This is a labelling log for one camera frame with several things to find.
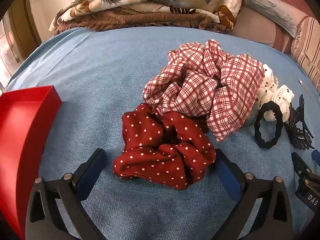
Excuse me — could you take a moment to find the blue bed sheet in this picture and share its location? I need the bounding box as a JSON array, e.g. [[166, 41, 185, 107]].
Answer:
[[5, 26, 320, 240]]

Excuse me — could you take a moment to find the grey scrunchie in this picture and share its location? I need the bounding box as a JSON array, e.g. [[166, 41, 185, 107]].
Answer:
[[239, 104, 261, 128]]

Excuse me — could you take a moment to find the striped beige pillow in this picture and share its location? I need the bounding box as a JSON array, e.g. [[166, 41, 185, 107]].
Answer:
[[291, 17, 320, 94]]

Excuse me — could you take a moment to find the wooden door frame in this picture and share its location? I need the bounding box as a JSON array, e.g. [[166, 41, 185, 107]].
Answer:
[[7, 0, 43, 61]]

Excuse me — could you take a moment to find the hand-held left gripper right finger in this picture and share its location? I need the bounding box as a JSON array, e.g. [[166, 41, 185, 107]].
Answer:
[[214, 148, 293, 240]]

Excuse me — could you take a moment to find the grey white pillow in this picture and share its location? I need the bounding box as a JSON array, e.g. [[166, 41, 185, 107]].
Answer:
[[243, 0, 301, 38]]

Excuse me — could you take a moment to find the white dotted scrunchie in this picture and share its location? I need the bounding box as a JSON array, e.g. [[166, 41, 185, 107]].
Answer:
[[255, 64, 296, 123]]

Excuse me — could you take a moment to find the thin metal hairpin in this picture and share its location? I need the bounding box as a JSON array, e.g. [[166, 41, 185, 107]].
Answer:
[[301, 85, 312, 99]]

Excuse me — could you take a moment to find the dark red polka dot scrunchie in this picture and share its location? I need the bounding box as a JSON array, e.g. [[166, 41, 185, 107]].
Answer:
[[112, 103, 217, 190]]

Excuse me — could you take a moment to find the red box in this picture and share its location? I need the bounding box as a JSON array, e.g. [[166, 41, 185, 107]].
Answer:
[[0, 85, 62, 234]]

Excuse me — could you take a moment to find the red plaid scrunchie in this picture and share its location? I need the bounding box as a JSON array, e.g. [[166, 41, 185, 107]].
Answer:
[[143, 39, 265, 142]]

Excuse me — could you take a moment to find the brown quilted blanket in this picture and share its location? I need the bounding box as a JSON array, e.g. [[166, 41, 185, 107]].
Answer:
[[54, 6, 230, 34]]

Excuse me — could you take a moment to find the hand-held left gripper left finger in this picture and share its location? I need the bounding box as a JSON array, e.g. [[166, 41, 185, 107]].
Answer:
[[25, 148, 108, 240]]

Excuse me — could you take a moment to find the black claw hair clip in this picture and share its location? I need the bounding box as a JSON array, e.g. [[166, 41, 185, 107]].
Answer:
[[284, 94, 315, 151]]

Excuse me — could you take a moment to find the black hair tie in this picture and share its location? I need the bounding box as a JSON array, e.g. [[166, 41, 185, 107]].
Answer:
[[253, 101, 284, 149]]

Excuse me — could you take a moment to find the pink bed sheet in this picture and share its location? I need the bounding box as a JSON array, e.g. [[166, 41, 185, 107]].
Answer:
[[229, 5, 293, 55]]

